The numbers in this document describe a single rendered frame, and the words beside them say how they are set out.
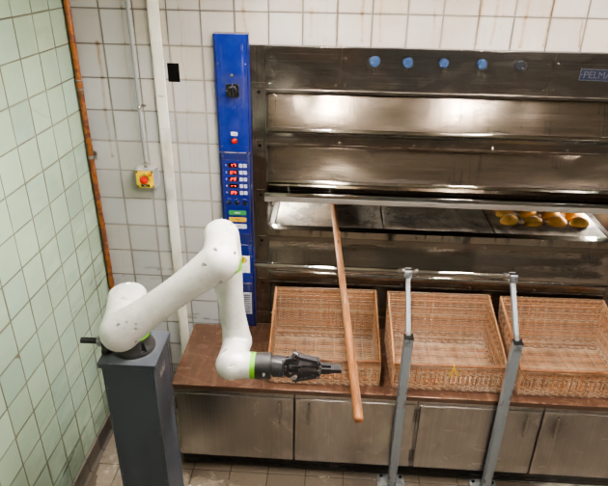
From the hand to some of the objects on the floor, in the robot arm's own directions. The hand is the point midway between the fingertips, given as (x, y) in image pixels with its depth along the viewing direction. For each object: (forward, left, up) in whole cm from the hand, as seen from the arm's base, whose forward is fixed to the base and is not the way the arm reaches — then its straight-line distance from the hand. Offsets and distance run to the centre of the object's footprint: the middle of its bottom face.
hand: (331, 368), depth 199 cm
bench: (+45, +84, -120) cm, 153 cm away
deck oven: (+50, +207, -120) cm, 245 cm away
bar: (+27, +64, -120) cm, 138 cm away
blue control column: (-47, +208, -120) cm, 244 cm away
